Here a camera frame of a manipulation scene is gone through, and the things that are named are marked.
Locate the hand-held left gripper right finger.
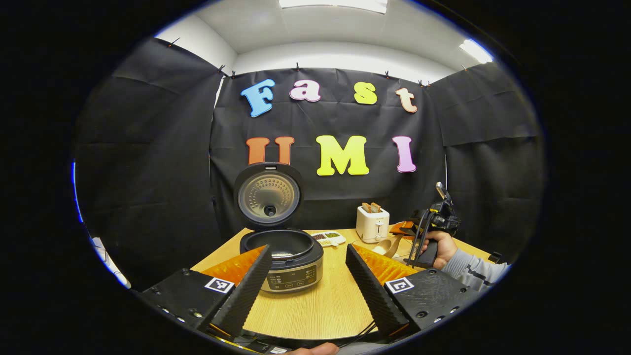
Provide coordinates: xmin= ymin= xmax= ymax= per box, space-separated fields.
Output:
xmin=345 ymin=244 xmax=482 ymax=341

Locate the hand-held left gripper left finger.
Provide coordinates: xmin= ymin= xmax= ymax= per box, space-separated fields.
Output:
xmin=140 ymin=245 xmax=273 ymax=339

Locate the wooden spoon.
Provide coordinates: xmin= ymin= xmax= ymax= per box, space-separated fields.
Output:
xmin=373 ymin=235 xmax=406 ymax=258

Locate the dark grey rice cooker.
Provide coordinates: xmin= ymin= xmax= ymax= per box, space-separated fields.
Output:
xmin=233 ymin=163 xmax=325 ymax=295

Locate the white toaster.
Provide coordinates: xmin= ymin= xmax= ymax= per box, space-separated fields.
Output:
xmin=356 ymin=205 xmax=390 ymax=244

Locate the white divided bean dish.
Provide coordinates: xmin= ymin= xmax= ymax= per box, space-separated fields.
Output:
xmin=311 ymin=231 xmax=347 ymax=248

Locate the white device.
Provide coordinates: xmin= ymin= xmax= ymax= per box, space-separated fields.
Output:
xmin=91 ymin=237 xmax=132 ymax=289

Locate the black backdrop cloth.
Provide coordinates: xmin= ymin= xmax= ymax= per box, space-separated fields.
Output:
xmin=74 ymin=37 xmax=545 ymax=291

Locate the small ceiling light panel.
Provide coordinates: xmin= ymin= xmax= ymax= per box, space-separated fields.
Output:
xmin=459 ymin=39 xmax=494 ymax=64

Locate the blue lit screen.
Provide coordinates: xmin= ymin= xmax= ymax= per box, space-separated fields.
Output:
xmin=71 ymin=160 xmax=80 ymax=222

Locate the wide ceiling light panel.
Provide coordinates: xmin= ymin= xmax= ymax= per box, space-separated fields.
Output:
xmin=279 ymin=0 xmax=388 ymax=14

